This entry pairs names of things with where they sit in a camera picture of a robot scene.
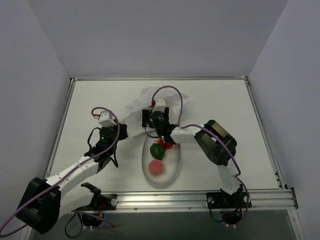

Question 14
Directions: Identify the white plastic bag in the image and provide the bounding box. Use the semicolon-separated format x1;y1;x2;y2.
119;86;189;138

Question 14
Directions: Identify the aluminium front rail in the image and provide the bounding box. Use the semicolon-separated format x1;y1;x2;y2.
24;188;299;214

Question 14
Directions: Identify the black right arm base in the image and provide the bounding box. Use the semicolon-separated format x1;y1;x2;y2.
206;186;252;228

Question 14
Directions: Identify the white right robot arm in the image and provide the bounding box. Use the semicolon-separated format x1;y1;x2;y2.
142;107;242;207

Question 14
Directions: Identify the green fake lime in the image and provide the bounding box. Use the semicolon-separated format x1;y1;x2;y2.
149;143;165;160

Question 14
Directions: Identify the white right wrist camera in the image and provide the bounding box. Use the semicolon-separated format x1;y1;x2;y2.
151;98;166;113

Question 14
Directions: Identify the pink fake fruit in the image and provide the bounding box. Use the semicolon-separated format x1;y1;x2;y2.
148;159;165;176

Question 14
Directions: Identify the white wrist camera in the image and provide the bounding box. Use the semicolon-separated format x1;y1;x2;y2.
98;110;116;127
151;98;166;113

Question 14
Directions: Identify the white oval plate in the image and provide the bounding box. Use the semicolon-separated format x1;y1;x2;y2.
141;136;181;187

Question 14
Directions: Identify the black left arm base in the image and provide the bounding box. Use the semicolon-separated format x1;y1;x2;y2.
75;182;118;230

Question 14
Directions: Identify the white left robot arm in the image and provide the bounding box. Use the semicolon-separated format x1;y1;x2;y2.
16;123;128;234

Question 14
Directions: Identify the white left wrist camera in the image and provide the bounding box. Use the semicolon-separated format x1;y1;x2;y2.
98;110;116;127

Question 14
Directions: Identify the red fake fruit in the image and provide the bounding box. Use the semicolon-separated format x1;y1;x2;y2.
157;138;173;151

